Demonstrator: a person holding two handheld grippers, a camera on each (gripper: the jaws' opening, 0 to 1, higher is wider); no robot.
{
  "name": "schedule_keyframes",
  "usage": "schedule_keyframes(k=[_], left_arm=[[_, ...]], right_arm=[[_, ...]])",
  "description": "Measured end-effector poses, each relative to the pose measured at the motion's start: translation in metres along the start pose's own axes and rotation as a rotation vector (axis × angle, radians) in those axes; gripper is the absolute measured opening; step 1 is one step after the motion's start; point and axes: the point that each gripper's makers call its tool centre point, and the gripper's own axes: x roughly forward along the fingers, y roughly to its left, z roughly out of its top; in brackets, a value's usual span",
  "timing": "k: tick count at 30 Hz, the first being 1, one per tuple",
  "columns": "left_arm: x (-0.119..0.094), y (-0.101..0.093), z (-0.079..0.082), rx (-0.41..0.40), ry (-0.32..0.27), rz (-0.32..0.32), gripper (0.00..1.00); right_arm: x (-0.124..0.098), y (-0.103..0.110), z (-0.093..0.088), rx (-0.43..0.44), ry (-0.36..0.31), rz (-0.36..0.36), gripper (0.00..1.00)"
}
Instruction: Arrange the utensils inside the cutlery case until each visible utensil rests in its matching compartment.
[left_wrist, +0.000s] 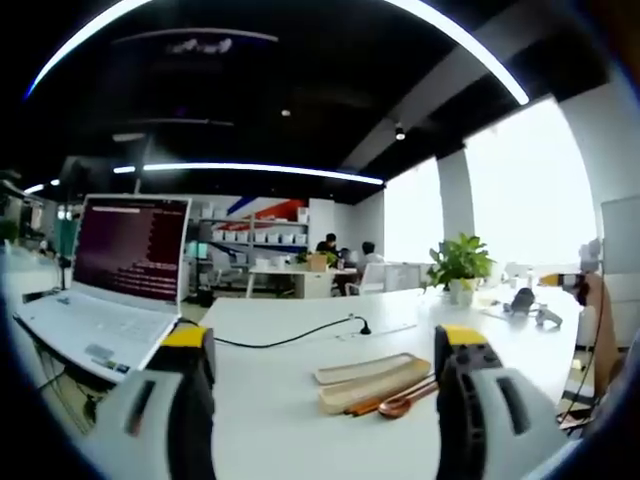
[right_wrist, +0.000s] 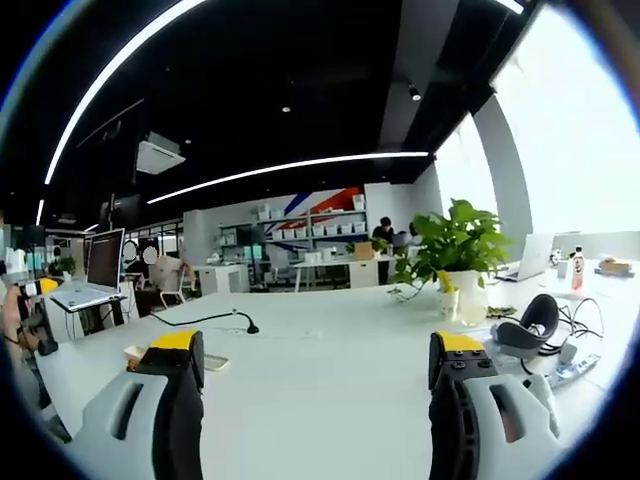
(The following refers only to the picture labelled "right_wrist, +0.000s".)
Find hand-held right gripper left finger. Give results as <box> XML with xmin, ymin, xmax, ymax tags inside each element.
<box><xmin>73</xmin><ymin>329</ymin><xmax>206</xmax><ymax>480</ymax></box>

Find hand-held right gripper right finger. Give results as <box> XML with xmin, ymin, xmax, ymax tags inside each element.
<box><xmin>427</xmin><ymin>330</ymin><xmax>562</xmax><ymax>480</ymax></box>

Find person's left hand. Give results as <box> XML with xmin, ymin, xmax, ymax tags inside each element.
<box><xmin>0</xmin><ymin>287</ymin><xmax>27</xmax><ymax>350</ymax></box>

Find small green plant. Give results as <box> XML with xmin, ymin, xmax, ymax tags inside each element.
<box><xmin>53</xmin><ymin>255</ymin><xmax>78</xmax><ymax>282</ymax></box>

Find silver laptop on stand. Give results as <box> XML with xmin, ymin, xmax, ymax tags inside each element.
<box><xmin>49</xmin><ymin>228</ymin><xmax>129</xmax><ymax>313</ymax></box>

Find black grey headphones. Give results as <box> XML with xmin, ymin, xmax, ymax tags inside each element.
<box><xmin>491</xmin><ymin>293</ymin><xmax>562</xmax><ymax>362</ymax></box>

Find white paper cup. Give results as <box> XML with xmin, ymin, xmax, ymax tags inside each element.
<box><xmin>437</xmin><ymin>288</ymin><xmax>461</xmax><ymax>320</ymax></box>

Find white plant vase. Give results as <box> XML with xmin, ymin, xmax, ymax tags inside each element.
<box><xmin>444</xmin><ymin>269</ymin><xmax>490</xmax><ymax>327</ymax></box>

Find white chair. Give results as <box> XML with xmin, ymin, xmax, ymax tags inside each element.
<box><xmin>158</xmin><ymin>260</ymin><xmax>197</xmax><ymax>307</ymax></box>

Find hanging black monitor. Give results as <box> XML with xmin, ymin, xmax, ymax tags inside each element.
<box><xmin>98</xmin><ymin>193</ymin><xmax>143</xmax><ymax>227</ymax></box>

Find white open laptop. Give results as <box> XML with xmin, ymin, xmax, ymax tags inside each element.
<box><xmin>495</xmin><ymin>232</ymin><xmax>556</xmax><ymax>283</ymax></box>

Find pink drink bottle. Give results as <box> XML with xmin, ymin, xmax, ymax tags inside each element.
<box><xmin>570</xmin><ymin>244</ymin><xmax>588</xmax><ymax>296</ymax></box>

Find green potted plant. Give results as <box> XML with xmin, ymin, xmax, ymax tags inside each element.
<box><xmin>387</xmin><ymin>198</ymin><xmax>514</xmax><ymax>302</ymax></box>

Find white office desk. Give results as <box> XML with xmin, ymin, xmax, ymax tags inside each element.
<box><xmin>293</xmin><ymin>255</ymin><xmax>404</xmax><ymax>293</ymax></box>

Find ceiling air conditioner unit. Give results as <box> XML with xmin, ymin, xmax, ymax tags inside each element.
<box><xmin>135</xmin><ymin>131</ymin><xmax>187</xmax><ymax>176</ymax></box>

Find yellow flat box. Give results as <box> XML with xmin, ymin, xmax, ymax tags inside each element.
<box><xmin>598</xmin><ymin>256</ymin><xmax>636</xmax><ymax>277</ymax></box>

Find long ceiling light strip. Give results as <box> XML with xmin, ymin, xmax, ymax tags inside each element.
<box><xmin>43</xmin><ymin>0</ymin><xmax>209</xmax><ymax>186</ymax></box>

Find shelf with white boxes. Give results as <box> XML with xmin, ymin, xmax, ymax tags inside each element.
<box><xmin>217</xmin><ymin>193</ymin><xmax>369</xmax><ymax>254</ymax></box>

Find black gooseneck cable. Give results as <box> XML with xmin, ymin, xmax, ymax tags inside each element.
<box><xmin>148</xmin><ymin>309</ymin><xmax>261</xmax><ymax>337</ymax></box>

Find black looped cable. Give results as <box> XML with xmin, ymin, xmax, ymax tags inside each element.
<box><xmin>547</xmin><ymin>296</ymin><xmax>607</xmax><ymax>354</ymax></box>

